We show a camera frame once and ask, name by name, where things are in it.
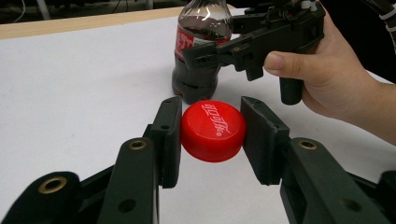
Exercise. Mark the white table cover sheet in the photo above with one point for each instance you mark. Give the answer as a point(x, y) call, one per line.
point(77, 93)

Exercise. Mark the red bottle cap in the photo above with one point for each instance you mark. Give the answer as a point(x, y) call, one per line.
point(213, 130)

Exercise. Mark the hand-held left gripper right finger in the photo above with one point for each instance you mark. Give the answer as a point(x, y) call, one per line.
point(292, 168)

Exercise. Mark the dark cola bottle red label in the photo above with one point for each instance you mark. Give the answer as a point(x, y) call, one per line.
point(196, 34)

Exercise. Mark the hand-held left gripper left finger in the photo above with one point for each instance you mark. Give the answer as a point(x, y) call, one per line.
point(146, 161)

